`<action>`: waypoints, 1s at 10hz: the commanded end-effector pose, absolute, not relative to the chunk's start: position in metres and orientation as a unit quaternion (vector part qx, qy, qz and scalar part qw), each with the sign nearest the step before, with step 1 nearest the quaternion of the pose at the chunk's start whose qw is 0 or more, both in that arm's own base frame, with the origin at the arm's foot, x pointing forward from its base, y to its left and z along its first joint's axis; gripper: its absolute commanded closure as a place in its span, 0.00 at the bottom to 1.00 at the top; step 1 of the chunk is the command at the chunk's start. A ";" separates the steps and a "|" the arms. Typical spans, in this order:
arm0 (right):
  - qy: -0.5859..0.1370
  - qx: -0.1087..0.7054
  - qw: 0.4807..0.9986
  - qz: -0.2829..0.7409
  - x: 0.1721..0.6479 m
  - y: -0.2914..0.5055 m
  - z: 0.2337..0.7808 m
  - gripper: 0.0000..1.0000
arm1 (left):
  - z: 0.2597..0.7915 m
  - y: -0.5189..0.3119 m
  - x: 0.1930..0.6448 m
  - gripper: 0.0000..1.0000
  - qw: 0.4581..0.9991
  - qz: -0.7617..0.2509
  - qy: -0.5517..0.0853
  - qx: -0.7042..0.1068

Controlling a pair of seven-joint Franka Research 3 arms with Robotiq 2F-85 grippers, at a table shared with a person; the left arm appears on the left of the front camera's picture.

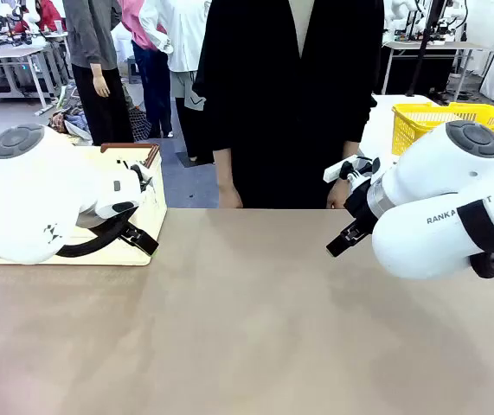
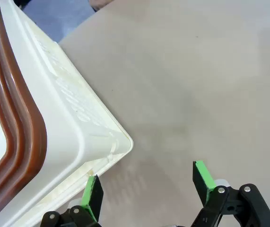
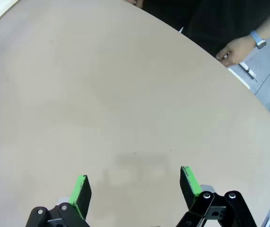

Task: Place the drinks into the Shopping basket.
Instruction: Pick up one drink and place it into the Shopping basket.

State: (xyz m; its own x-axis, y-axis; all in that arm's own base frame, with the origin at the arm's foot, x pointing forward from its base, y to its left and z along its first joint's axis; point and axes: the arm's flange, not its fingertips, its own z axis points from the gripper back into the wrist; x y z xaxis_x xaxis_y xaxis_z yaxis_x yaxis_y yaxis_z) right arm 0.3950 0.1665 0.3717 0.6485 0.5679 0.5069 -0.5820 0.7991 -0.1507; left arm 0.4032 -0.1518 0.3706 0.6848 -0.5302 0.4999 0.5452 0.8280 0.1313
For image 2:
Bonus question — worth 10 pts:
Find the white basket brown rim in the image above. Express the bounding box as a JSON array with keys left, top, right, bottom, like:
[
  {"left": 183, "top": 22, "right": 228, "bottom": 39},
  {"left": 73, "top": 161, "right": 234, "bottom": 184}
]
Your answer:
[{"left": 0, "top": 0, "right": 134, "bottom": 227}]

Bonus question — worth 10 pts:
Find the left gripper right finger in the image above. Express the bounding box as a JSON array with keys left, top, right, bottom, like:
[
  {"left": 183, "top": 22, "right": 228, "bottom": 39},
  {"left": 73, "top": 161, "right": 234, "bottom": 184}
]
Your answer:
[{"left": 191, "top": 160, "right": 270, "bottom": 227}]

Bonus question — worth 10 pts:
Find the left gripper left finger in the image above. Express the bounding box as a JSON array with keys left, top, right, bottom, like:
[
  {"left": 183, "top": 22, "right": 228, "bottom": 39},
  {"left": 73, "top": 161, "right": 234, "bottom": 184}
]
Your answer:
[{"left": 40, "top": 174, "right": 105, "bottom": 227}]

